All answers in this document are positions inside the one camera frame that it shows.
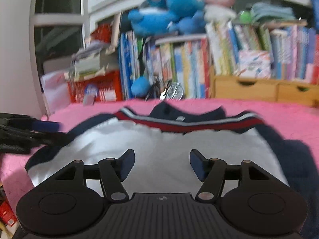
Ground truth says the navy white red jacket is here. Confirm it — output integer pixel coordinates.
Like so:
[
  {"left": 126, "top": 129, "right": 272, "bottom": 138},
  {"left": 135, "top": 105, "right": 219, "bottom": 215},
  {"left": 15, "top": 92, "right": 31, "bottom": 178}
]
[{"left": 25, "top": 102, "right": 318, "bottom": 238}]

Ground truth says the stack of papers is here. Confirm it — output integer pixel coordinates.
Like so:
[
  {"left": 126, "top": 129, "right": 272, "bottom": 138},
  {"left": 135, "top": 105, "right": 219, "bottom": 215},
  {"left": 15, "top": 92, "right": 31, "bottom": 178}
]
[{"left": 64, "top": 40, "right": 119, "bottom": 82}]

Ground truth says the red plastic crate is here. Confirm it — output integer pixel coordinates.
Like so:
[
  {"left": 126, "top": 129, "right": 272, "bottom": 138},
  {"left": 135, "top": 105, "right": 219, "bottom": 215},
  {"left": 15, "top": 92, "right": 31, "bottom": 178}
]
[{"left": 66, "top": 23, "right": 123, "bottom": 103}]

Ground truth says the small blue plush ball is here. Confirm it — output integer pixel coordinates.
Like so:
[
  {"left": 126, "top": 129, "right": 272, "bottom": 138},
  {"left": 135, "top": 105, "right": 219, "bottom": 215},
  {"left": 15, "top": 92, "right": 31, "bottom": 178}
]
[{"left": 131, "top": 77, "right": 151, "bottom": 98}]

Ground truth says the miniature metal bicycle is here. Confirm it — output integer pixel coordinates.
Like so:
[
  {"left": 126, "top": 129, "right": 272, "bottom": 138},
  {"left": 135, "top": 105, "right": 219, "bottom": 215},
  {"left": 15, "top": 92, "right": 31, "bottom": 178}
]
[{"left": 144, "top": 77, "right": 184, "bottom": 101}]

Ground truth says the pink patterned bed sheet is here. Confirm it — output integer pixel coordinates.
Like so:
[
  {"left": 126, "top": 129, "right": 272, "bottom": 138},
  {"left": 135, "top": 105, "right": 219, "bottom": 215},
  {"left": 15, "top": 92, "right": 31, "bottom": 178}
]
[{"left": 1, "top": 100, "right": 318, "bottom": 207}]

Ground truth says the white label printer box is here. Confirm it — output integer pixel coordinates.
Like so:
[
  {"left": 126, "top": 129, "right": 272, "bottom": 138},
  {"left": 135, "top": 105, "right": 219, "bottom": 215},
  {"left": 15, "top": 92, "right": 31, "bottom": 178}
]
[{"left": 237, "top": 50, "right": 271, "bottom": 79}]

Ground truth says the wooden drawer shelf organizer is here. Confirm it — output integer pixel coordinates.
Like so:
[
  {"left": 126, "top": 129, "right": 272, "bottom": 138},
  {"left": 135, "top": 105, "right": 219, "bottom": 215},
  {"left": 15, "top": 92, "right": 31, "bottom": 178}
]
[{"left": 210, "top": 66, "right": 318, "bottom": 108}]

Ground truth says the green round toy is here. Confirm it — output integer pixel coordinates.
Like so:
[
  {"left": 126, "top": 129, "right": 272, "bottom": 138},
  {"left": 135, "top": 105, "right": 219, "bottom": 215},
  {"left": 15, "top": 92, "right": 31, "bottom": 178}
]
[{"left": 238, "top": 10, "right": 252, "bottom": 24}]

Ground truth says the blue plush toy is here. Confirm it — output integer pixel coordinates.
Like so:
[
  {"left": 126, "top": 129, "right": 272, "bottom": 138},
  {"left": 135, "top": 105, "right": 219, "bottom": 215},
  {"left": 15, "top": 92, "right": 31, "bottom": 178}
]
[{"left": 128, "top": 0, "right": 206, "bottom": 37}]

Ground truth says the folded teal towel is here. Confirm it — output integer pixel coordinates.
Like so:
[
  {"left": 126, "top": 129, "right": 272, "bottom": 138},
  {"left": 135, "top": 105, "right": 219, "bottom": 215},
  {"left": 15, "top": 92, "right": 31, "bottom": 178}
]
[{"left": 250, "top": 2, "right": 296, "bottom": 23}]

